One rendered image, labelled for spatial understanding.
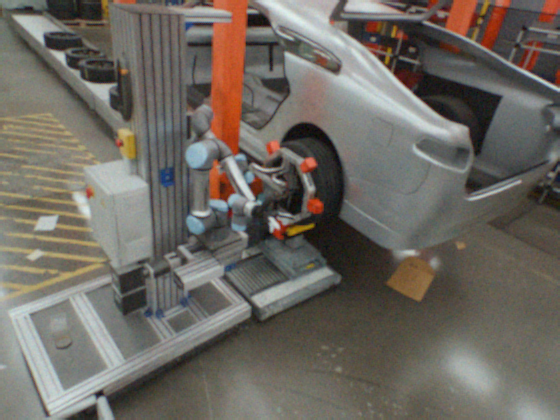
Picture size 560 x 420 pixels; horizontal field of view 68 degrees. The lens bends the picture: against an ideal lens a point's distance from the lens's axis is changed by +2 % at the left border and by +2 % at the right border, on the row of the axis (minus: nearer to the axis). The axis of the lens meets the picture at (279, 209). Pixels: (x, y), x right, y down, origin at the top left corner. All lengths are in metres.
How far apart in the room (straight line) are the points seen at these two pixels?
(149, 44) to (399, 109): 1.40
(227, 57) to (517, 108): 2.47
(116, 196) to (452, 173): 1.82
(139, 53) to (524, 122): 3.14
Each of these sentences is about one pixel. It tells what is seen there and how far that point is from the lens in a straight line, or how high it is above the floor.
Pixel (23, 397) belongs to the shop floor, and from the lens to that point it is 2.97.
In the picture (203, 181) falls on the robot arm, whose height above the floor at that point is 1.26.
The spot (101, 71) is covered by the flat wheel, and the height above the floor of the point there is 0.46.
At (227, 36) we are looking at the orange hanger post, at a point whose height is 1.82.
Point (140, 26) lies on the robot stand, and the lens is 2.03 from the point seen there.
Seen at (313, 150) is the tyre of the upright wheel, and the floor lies 1.17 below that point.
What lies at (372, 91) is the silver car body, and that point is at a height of 1.67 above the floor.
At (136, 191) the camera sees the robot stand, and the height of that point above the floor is 1.21.
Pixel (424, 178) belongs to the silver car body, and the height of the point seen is 1.32.
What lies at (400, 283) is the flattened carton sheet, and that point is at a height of 0.01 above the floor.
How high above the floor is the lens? 2.30
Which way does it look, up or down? 32 degrees down
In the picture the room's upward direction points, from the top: 8 degrees clockwise
